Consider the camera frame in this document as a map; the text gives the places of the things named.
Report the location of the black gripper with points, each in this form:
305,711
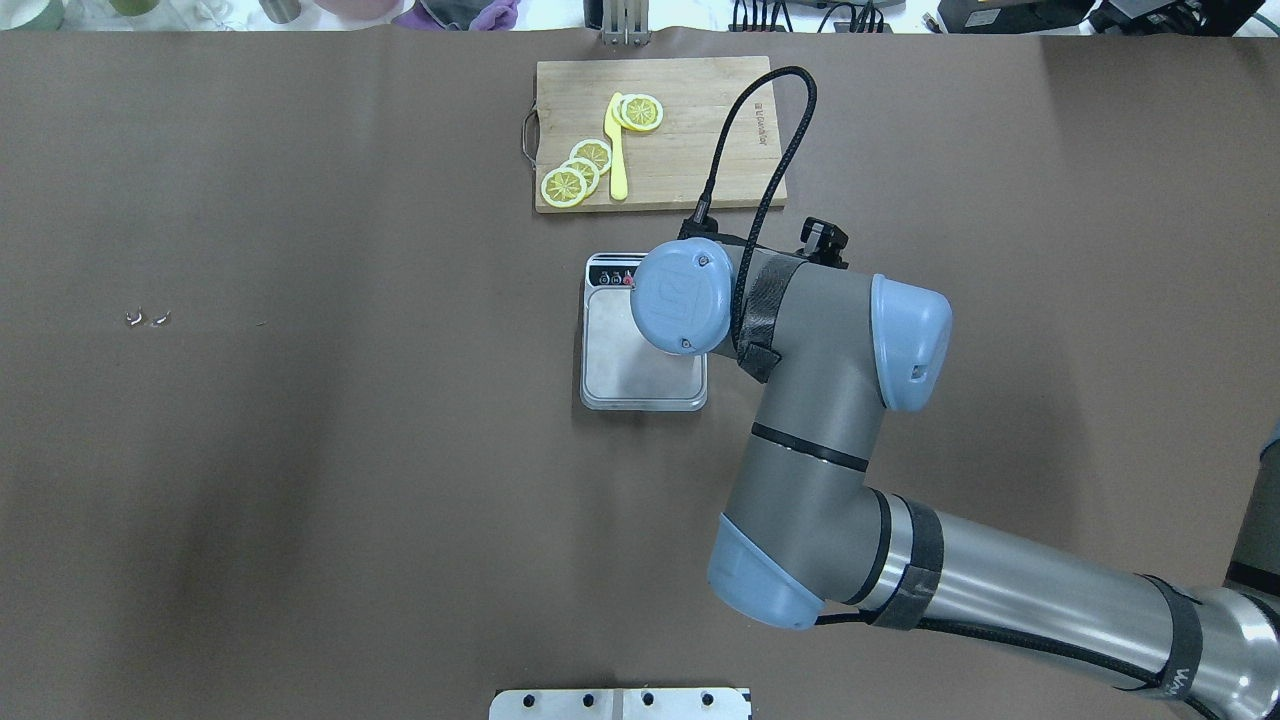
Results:
825,236

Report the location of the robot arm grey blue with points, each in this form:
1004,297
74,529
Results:
805,542

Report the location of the silver digital kitchen scale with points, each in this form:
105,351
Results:
620,370

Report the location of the bamboo cutting board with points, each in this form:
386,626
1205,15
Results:
666,168

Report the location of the yellow plastic knife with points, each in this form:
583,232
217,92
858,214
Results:
618,180

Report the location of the lemon slice top single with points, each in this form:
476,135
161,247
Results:
644,112

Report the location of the lemon slice middle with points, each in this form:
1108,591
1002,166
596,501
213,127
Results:
588,171

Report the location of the lemon slice under single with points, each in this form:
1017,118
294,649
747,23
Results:
620,115

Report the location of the lemon slice far end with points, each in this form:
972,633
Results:
564,187

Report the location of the purple cloth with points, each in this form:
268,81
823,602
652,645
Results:
459,16

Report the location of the aluminium frame post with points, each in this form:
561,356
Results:
625,23

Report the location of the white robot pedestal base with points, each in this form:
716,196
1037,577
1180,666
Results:
623,703

